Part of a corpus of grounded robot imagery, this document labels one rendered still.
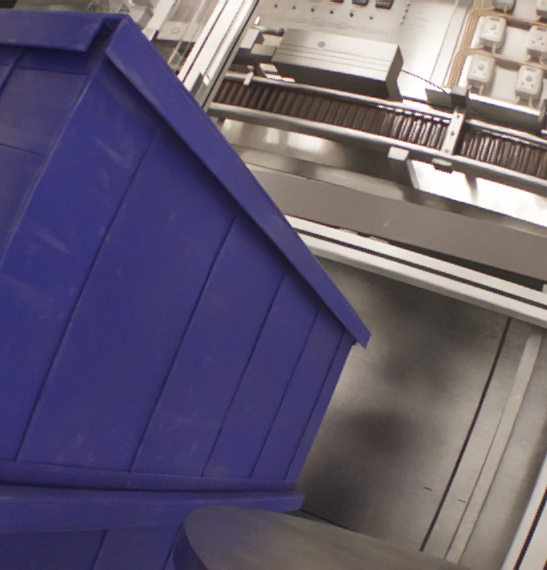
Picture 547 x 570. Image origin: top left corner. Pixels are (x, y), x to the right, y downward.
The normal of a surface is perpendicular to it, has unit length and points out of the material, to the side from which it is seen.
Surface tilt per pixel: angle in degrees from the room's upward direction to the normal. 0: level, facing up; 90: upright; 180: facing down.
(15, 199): 90
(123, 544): 90
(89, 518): 90
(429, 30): 90
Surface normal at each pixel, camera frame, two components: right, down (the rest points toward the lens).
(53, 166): 0.88, 0.30
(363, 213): -0.32, -0.28
